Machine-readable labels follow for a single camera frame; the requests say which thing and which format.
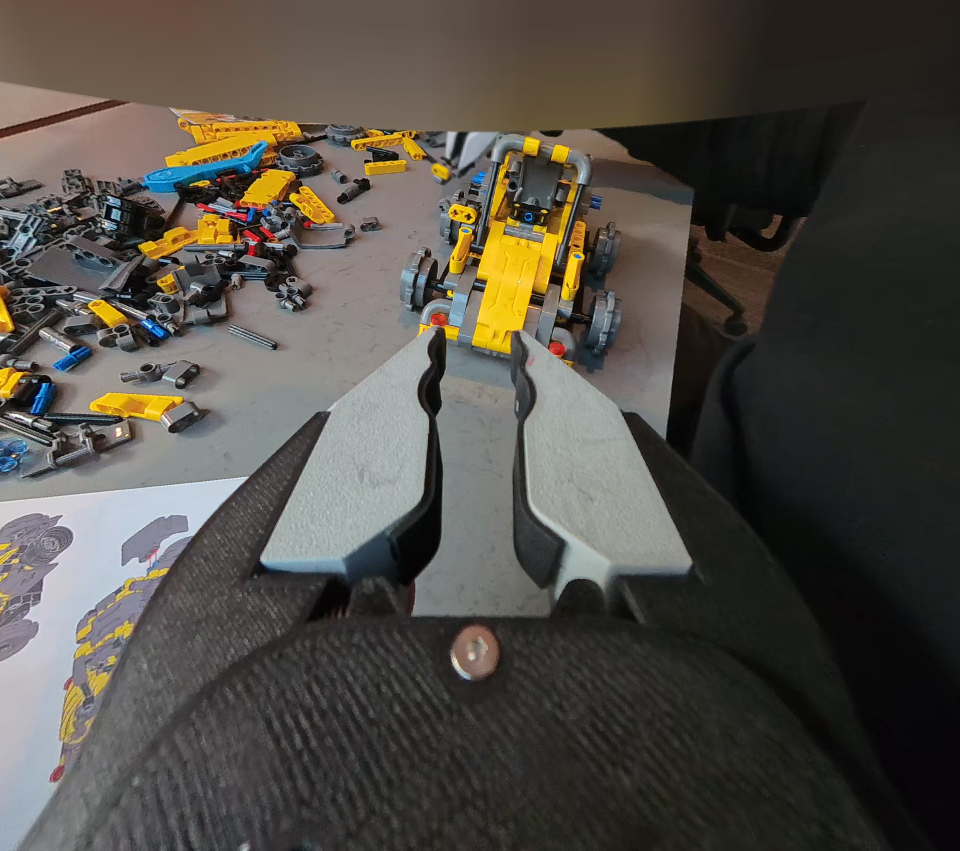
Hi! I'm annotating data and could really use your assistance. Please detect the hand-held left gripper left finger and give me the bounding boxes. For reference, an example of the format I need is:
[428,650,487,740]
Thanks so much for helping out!
[259,326,447,586]

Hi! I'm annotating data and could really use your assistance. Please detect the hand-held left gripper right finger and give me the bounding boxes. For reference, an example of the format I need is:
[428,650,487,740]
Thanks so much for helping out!
[510,329,695,614]

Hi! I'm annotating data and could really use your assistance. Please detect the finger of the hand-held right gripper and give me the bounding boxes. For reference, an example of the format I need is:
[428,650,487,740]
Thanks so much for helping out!
[446,131,498,179]

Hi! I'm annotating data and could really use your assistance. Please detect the yellow toy vehicle model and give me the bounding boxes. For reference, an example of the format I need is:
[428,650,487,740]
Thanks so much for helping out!
[399,131,624,368]

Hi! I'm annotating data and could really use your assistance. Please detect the grey desk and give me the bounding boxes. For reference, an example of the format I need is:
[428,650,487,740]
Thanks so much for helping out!
[0,82,695,620]

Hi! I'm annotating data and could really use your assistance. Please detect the grey oval connector piece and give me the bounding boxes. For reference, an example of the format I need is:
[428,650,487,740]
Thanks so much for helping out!
[122,359,202,389]

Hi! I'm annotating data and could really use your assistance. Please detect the yellow grey connector piece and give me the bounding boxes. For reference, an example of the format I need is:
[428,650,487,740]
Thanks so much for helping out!
[90,391,210,434]

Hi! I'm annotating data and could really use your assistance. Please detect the person's black clothing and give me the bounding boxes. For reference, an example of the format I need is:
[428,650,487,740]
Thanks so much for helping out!
[667,101,960,851]

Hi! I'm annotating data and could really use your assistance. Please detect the blue curved panel piece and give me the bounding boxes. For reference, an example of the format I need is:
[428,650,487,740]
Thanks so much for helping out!
[142,140,270,194]

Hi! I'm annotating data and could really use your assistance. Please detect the black office chair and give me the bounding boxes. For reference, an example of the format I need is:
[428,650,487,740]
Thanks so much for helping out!
[686,191,810,336]

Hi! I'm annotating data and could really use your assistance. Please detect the building instruction booklet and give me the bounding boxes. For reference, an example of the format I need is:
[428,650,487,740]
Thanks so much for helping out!
[0,477,250,851]

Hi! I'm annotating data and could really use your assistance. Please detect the pile of building pieces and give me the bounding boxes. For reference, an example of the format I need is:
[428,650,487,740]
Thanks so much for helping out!
[0,116,425,485]

